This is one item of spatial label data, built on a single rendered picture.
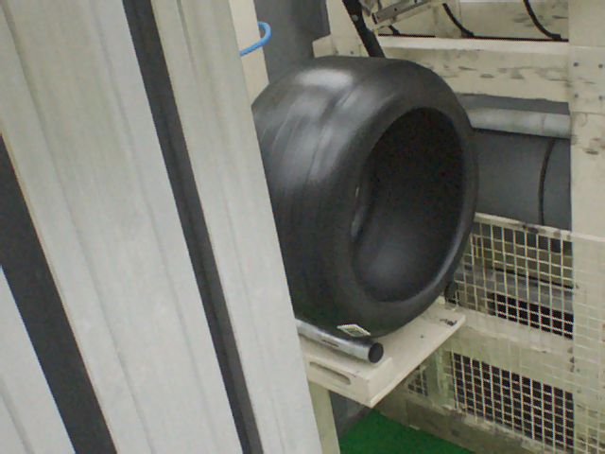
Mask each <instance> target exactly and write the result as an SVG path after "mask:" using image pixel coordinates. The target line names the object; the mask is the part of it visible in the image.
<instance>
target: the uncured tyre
mask: <svg viewBox="0 0 605 454"><path fill-rule="evenodd" d="M251 111H252V116H253V121H254V127H255V131H256V135H257V141H258V146H259V150H260V155H261V161H262V165H263V169H264V170H265V175H266V180H267V185H268V194H269V198H270V203H271V209H272V214H273V218H274V224H275V229H276V233H277V237H278V243H279V248H281V253H282V258H283V263H284V267H285V277H286V281H287V287H288V292H289V297H290V301H291V306H292V311H293V316H294V319H298V321H301V322H303V323H308V324H310V325H314V326H316V327H318V328H321V329H323V330H326V331H330V332H332V333H335V334H338V335H340V336H343V338H349V339H377V337H381V336H385V335H387V334H389V333H393V332H395V331H397V330H398V329H400V328H402V327H403V326H405V325H406V324H408V323H411V322H412V320H414V319H415V318H416V317H418V316H419V315H421V314H422V313H423V312H424V311H426V310H427V309H428V308H429V307H431V306H432V304H433V303H434V301H435V300H436V299H437V298H438V297H439V296H440V294H441V293H443V291H444V290H445V287H446V286H447V284H448V283H449V281H450V280H451V278H452V276H453V274H454V272H455V270H456V268H457V267H458V265H459V262H460V260H461V258H462V255H463V253H464V250H465V248H466V245H467V242H468V239H469V235H470V232H471V229H472V225H473V220H474V216H475V211H476V204H477V197H478V184H479V165H478V153H477V147H476V146H475V137H474V133H473V130H472V126H471V124H470V121H469V118H468V115H467V113H466V112H465V110H464V109H463V107H462V105H461V104H459V101H458V99H457V97H456V95H455V94H454V92H453V90H452V89H451V88H450V86H449V84H448V83H447V82H446V81H445V80H443V79H442V78H441V77H440V76H439V75H438V74H436V73H435V72H434V71H432V70H430V69H428V67H425V66H422V65H420V64H418V63H416V62H414V61H408V60H403V59H388V58H370V57H351V56H323V57H318V58H315V59H311V60H308V61H303V62H301V63H298V64H296V65H293V66H291V67H289V68H287V69H286V70H285V71H284V72H283V73H282V74H281V75H280V76H277V77H276V78H275V79H274V80H272V81H271V82H270V83H269V84H268V85H267V86H266V87H265V89H264V91H262V92H261V93H260V94H259V95H258V97H257V98H256V99H255V100H254V101H253V102H252V104H251ZM358 181H360V186H359V187H358V193H357V198H356V202H355V206H354V196H355V192H356V188H357V184H358ZM353 207H354V211H353ZM346 325H356V326H357V327H360V328H362V329H363V330H365V331H367V332H368V333H370V335H364V336H352V335H350V334H348V333H346V332H345V331H342V330H340V329H338V328H337V327H338V326H346Z"/></svg>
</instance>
